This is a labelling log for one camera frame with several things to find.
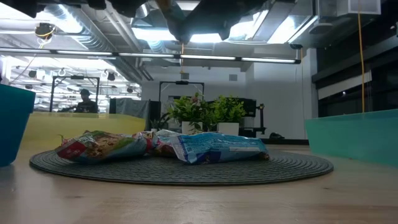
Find black gantry frame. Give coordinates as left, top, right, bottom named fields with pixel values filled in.
left=158, top=80, right=205, bottom=103
left=49, top=75, right=101, bottom=113

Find black machine stand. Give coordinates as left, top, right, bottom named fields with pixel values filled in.
left=238, top=98, right=268, bottom=138

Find translucent yellow tray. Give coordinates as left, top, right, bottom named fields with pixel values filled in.
left=22, top=111, right=147, bottom=149

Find round grey woven placemat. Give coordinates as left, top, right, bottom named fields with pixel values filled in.
left=29, top=145, right=335, bottom=187

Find red green granola bar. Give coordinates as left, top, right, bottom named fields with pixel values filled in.
left=55, top=129, right=149, bottom=165

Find ceiling cord reel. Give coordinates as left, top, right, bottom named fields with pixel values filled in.
left=34, top=22, right=57, bottom=40

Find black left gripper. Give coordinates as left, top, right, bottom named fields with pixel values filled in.
left=161, top=0, right=268, bottom=45

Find light blue granola bar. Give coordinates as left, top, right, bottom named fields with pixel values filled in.
left=170, top=131, right=270, bottom=166

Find translucent green tray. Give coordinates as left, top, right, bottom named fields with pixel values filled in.
left=304, top=108, right=398, bottom=169

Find hanging yellow cable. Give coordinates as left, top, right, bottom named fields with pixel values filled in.
left=356, top=0, right=366, bottom=113

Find dark blue tray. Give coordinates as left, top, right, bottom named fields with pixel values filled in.
left=0, top=83, right=36, bottom=167

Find person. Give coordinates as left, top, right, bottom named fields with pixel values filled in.
left=73, top=88, right=100, bottom=114

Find potted plant with small leaves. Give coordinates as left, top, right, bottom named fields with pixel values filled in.
left=211, top=95, right=247, bottom=136

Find long linear ceiling light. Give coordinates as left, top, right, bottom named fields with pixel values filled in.
left=0, top=47, right=302, bottom=65

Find grey covered equipment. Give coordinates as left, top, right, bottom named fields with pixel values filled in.
left=108, top=97, right=150, bottom=121

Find white ceiling vent box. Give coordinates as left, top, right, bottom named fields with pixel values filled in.
left=336, top=0, right=382, bottom=17

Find potted plant with long leaves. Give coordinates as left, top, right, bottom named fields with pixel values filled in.
left=166, top=92, right=216, bottom=136

